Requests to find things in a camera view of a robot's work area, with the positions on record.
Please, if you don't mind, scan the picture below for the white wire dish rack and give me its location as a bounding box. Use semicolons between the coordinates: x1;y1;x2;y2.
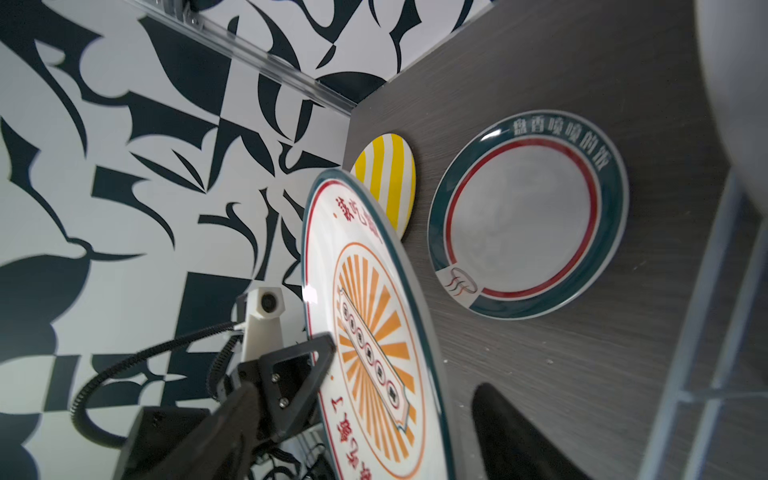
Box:
637;173;767;479

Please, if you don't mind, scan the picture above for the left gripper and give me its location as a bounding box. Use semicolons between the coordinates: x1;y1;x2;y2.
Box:
143;333;336;479

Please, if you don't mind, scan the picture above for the green rimmed white plate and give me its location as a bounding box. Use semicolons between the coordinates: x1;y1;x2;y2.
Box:
427;109;630;321

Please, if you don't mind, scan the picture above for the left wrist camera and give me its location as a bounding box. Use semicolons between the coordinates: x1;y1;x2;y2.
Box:
235;287;285;363

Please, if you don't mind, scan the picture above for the yellow white striped plate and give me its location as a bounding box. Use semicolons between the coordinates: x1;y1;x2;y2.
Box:
351;133;417;239

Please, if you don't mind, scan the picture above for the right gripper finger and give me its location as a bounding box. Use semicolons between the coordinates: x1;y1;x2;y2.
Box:
471;383;588;480

